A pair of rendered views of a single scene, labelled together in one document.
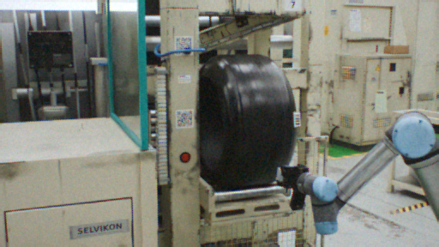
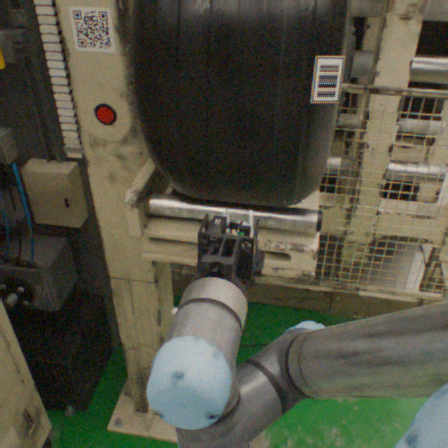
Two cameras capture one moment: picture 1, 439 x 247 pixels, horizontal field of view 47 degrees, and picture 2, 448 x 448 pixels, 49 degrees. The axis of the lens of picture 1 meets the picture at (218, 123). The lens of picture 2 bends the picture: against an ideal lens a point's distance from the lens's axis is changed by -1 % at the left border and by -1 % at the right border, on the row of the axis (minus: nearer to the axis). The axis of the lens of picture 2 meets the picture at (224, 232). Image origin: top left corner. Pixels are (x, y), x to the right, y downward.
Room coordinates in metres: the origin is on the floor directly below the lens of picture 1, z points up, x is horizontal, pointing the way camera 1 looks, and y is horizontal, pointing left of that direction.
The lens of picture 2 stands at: (1.35, -0.51, 1.46)
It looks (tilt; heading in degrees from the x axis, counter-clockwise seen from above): 38 degrees down; 30
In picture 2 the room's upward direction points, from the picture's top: straight up
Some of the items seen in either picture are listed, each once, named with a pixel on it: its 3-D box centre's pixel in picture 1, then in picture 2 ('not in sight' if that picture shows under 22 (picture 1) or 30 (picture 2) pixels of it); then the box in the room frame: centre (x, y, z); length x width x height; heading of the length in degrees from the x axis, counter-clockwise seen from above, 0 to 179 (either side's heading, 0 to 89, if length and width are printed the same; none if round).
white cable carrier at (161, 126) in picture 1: (162, 125); (59, 39); (2.01, 0.23, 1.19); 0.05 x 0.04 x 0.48; 20
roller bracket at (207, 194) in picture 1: (197, 187); (162, 168); (2.11, 0.09, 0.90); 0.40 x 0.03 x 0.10; 20
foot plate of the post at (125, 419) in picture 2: not in sight; (158, 398); (2.07, 0.16, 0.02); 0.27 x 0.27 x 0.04; 20
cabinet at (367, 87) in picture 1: (371, 99); not in sight; (6.87, -2.10, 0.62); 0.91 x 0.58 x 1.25; 120
